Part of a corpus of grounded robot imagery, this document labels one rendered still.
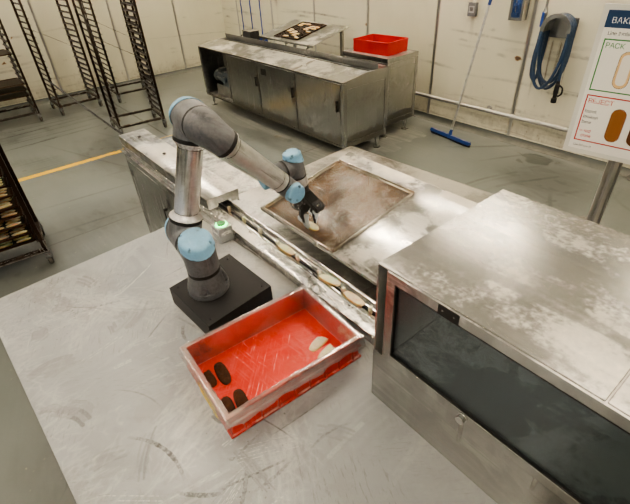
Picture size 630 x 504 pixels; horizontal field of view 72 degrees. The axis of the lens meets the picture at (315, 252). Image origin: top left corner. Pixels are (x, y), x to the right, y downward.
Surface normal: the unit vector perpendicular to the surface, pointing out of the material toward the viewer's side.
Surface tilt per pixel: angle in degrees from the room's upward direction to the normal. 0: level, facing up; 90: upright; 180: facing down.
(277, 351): 0
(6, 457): 0
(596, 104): 90
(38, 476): 0
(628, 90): 90
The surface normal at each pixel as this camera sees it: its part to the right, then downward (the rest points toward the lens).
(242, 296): -0.06, -0.77
